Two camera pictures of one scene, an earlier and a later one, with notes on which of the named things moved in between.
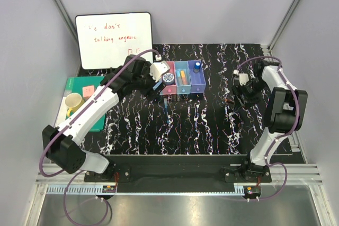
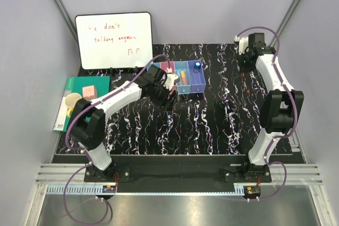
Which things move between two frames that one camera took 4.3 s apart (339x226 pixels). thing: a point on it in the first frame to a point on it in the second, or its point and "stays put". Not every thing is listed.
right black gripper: [238, 90] to [243, 69]
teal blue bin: [183, 77] stays put
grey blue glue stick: [197, 66] stays put
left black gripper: [149, 93] to [164, 102]
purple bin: [197, 82] stays put
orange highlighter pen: [183, 78] stays put
